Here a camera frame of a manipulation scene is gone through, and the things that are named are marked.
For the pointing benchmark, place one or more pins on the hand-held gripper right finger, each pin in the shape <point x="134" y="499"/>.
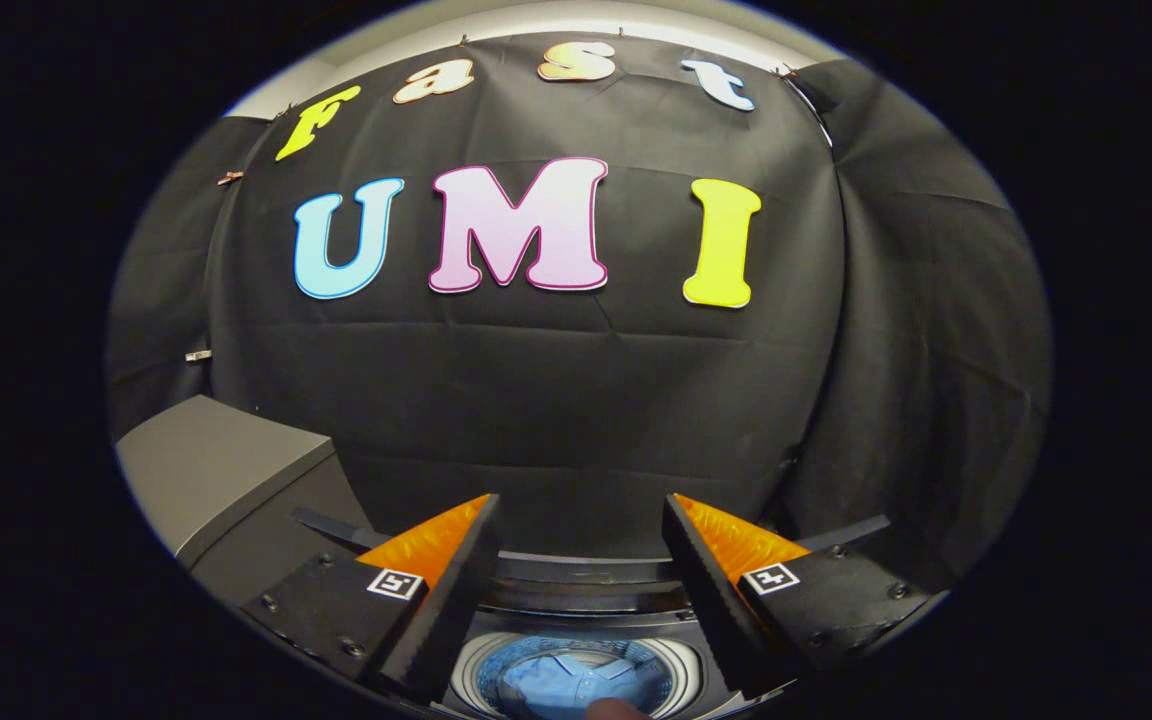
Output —
<point x="711" y="610"/>

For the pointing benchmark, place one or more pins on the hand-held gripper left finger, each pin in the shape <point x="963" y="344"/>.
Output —
<point x="451" y="610"/>

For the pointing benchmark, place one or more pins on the light blue polo shirt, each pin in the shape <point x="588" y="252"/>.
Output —
<point x="561" y="680"/>

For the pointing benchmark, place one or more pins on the dark washing machine lid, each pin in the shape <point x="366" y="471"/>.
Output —
<point x="586" y="568"/>

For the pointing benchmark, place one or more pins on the grey cabinet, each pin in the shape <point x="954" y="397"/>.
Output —
<point x="206" y="460"/>

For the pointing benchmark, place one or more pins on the small white clip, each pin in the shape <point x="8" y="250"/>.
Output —
<point x="198" y="355"/>

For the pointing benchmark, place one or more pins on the small red clip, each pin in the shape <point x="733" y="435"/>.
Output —
<point x="229" y="178"/>

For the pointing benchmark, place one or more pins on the row of dark backdrop clips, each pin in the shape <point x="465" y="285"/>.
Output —
<point x="787" y="71"/>

